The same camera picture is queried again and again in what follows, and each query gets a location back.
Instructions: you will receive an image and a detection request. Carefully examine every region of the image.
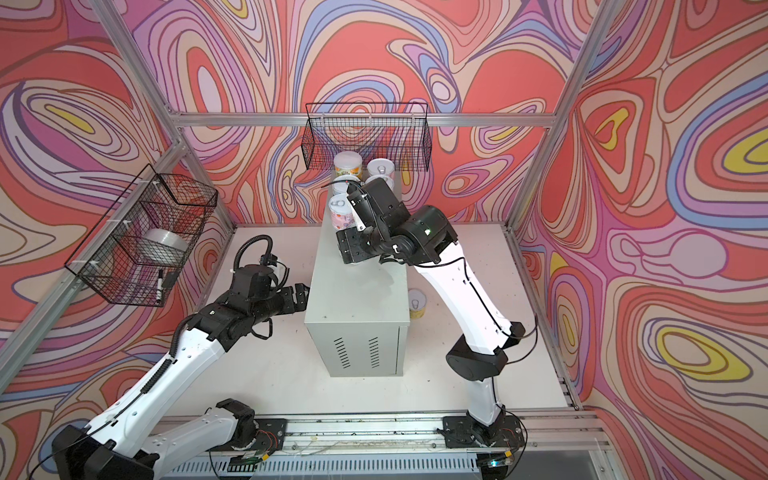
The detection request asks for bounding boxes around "brown label can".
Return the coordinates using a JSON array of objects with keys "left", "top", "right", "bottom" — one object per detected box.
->
[{"left": 331, "top": 174, "right": 360, "bottom": 195}]

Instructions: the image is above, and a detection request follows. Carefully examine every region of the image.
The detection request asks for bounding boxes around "pink label can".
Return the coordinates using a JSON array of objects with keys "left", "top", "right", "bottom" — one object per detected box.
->
[{"left": 367, "top": 158, "right": 395, "bottom": 178}]

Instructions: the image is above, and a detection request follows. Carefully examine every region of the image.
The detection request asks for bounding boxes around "green label can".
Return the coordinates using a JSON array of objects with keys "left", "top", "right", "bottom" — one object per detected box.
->
[{"left": 333, "top": 151, "right": 363, "bottom": 178}]

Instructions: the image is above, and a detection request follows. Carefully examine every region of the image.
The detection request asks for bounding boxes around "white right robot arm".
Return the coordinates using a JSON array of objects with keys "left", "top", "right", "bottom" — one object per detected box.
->
[{"left": 336, "top": 179, "right": 527, "bottom": 448}]

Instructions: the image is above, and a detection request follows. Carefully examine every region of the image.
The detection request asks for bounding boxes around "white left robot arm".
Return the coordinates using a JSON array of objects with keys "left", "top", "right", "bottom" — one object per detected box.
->
[{"left": 52, "top": 283, "right": 310, "bottom": 479}]

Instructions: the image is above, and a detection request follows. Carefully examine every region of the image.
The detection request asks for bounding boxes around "grey metal cabinet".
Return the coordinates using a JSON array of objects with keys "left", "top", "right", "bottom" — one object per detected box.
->
[{"left": 304, "top": 200, "right": 410, "bottom": 377}]

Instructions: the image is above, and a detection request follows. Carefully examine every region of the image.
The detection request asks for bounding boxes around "black marker pen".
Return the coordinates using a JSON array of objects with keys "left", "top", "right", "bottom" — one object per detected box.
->
[{"left": 155, "top": 269, "right": 164, "bottom": 304}]

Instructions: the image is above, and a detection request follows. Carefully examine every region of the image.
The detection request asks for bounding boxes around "silver tape roll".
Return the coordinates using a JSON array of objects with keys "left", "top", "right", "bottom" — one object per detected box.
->
[{"left": 142, "top": 228, "right": 188, "bottom": 258}]

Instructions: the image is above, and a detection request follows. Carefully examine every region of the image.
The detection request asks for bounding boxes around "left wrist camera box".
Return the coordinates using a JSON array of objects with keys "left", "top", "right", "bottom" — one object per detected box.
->
[{"left": 230, "top": 264, "right": 278, "bottom": 300}]

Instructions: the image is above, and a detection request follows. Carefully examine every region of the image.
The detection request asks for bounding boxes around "black wire basket back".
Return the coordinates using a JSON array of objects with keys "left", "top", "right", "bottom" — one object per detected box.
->
[{"left": 301, "top": 100, "right": 432, "bottom": 172}]

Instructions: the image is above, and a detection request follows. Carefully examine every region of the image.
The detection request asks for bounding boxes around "black wire basket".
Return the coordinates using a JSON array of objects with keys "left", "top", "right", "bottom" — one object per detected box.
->
[
  {"left": 64, "top": 165, "right": 218, "bottom": 307},
  {"left": 301, "top": 100, "right": 432, "bottom": 172}
]

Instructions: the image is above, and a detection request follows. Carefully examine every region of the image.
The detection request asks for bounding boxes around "black wire basket left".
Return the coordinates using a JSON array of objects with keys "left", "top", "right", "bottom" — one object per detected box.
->
[{"left": 64, "top": 165, "right": 218, "bottom": 307}]

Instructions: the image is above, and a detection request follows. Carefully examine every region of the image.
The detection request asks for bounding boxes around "aluminium frame crossbar back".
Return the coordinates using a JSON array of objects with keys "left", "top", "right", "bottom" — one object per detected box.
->
[{"left": 171, "top": 113, "right": 556, "bottom": 127}]

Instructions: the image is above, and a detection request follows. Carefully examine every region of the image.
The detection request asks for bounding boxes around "aluminium frame post right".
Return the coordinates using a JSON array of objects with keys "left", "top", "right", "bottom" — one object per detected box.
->
[{"left": 505, "top": 1, "right": 625, "bottom": 232}]

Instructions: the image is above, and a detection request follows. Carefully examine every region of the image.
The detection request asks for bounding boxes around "aluminium frame post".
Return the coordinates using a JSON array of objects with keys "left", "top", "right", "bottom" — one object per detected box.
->
[
  {"left": 505, "top": 1, "right": 625, "bottom": 232},
  {"left": 89, "top": 0, "right": 235, "bottom": 232}
]

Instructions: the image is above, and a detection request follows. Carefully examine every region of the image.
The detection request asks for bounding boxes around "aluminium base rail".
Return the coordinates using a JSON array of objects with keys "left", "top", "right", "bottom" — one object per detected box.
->
[{"left": 167, "top": 410, "right": 625, "bottom": 479}]

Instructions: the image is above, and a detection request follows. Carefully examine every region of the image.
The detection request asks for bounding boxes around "aluminium frame post left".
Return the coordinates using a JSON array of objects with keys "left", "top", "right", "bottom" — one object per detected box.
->
[{"left": 89, "top": 0, "right": 235, "bottom": 232}]

